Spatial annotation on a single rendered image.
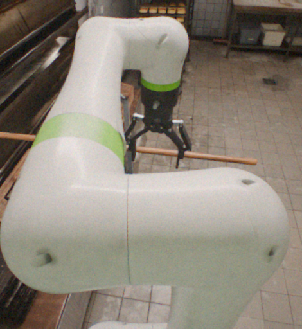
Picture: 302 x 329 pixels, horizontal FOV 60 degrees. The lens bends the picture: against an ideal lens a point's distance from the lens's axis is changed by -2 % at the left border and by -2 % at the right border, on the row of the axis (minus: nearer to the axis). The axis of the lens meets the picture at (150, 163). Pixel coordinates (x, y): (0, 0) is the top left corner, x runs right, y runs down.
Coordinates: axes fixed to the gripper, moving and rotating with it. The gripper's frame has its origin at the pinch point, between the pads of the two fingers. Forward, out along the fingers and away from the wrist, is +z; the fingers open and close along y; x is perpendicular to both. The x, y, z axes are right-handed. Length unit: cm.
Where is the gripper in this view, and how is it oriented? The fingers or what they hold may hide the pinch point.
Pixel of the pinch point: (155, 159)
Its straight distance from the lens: 81.5
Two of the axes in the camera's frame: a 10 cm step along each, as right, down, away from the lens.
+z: -0.3, 6.9, 7.2
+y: 9.8, 1.6, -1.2
